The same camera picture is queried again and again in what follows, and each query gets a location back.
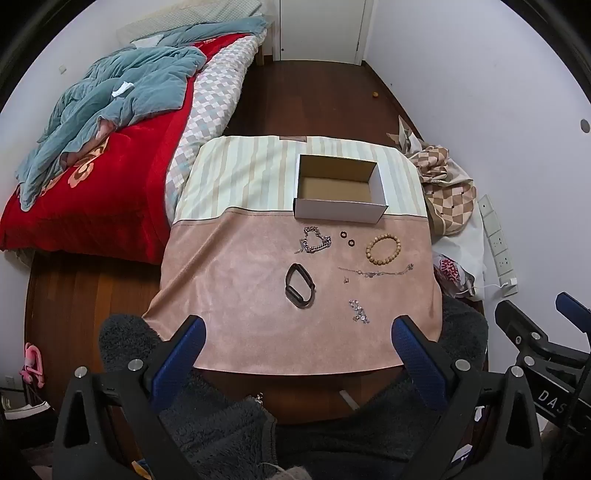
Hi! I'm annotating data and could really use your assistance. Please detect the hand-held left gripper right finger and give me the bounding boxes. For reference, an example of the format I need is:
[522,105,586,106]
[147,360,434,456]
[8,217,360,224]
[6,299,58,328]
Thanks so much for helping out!
[392,315,543,480]

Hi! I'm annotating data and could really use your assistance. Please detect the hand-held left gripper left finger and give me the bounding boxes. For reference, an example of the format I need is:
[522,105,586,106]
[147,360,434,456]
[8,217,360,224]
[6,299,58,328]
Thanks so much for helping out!
[53,315,207,480]

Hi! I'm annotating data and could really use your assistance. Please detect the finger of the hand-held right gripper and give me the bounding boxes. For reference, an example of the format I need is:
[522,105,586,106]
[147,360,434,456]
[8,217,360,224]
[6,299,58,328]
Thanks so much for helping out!
[495,300,561,357]
[555,292,591,326]

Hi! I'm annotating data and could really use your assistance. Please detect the silver charm bracelet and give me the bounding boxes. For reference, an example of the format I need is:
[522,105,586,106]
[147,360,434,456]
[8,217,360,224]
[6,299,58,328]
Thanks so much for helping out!
[348,299,371,325]

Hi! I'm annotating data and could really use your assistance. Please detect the wooden bead bracelet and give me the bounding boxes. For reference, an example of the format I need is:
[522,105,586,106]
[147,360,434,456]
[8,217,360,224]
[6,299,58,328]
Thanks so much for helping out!
[366,234,402,266]

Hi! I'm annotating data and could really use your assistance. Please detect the black smart band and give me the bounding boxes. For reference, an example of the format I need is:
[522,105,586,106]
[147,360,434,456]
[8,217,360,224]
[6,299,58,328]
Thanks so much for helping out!
[285,263,317,309]

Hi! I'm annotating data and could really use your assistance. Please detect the silver chain bracelet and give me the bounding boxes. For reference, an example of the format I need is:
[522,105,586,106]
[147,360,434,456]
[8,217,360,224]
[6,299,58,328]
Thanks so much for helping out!
[295,225,333,256]

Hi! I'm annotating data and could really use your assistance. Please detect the cardboard box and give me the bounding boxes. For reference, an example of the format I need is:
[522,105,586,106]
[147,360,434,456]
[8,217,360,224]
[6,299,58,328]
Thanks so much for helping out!
[293,154,389,225]

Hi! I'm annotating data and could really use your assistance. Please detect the white bag with red print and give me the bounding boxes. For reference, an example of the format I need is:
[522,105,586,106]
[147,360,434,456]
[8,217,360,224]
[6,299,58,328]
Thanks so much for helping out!
[434,253,476,296]

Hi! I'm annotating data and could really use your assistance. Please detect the dark fleece garment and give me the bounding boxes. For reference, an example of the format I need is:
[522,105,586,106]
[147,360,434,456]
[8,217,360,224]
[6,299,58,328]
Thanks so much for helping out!
[98,295,490,480]

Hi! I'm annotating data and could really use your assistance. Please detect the striped and pink tablecloth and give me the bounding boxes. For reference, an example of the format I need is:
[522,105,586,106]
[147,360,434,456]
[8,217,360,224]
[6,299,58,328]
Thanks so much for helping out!
[141,135,444,374]

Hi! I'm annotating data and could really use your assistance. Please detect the brown checkered cloth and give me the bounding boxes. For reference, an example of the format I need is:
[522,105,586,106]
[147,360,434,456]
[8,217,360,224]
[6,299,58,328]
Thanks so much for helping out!
[387,115,477,236]

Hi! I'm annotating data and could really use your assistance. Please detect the pink plastic object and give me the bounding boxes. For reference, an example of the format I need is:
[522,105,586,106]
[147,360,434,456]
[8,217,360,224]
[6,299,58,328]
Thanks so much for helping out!
[18,342,44,384]

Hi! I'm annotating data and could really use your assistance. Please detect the white papers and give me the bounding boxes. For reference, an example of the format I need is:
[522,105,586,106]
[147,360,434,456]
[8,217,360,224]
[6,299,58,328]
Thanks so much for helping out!
[0,393,51,421]

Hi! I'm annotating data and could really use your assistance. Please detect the bed with red blanket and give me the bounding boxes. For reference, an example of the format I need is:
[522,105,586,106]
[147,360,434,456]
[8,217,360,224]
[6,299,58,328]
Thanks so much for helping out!
[0,39,241,265]

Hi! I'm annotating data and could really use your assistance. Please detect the checkered bed sheet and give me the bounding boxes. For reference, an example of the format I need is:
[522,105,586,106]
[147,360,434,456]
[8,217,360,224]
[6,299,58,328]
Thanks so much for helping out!
[165,34,259,222]

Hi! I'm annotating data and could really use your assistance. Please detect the teal quilt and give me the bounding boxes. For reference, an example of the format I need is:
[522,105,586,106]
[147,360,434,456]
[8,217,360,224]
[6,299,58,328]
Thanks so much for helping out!
[16,16,269,208]

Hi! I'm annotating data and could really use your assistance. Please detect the white door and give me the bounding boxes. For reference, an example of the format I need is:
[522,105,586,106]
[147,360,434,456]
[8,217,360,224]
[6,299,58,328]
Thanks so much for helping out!
[272,0,368,63]

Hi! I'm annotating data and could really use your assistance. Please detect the beige pillow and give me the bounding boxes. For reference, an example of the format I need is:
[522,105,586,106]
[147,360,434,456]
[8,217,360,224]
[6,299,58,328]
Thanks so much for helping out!
[115,0,262,47]

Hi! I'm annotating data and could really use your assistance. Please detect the white cable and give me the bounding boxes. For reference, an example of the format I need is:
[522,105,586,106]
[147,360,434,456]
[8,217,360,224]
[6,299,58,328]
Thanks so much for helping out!
[455,282,509,296]

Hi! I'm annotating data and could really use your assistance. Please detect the thin silver necklace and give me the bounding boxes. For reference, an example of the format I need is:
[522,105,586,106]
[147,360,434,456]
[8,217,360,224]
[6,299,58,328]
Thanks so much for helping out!
[337,263,415,280]

